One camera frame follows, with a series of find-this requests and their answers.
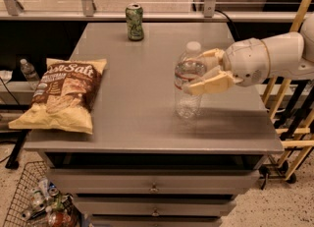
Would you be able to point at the yellow brown chip bag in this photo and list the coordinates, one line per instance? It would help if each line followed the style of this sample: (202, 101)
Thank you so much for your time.
(64, 97)

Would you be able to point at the clear plastic water bottle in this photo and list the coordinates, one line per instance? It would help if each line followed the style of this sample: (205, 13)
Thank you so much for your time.
(189, 67)

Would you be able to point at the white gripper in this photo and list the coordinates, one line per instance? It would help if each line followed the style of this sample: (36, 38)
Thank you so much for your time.
(245, 61)

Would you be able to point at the small water bottle on shelf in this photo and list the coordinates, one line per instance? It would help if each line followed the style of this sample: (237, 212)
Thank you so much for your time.
(30, 73)

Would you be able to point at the grey drawer cabinet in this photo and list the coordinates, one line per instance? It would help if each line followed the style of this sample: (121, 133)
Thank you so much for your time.
(143, 165)

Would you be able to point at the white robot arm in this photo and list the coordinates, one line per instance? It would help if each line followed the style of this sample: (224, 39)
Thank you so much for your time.
(291, 55)

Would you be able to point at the green soda can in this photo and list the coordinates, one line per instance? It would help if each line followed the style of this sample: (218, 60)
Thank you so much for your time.
(134, 15)

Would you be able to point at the wire basket with trash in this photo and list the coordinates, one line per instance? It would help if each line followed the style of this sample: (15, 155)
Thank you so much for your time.
(37, 202)

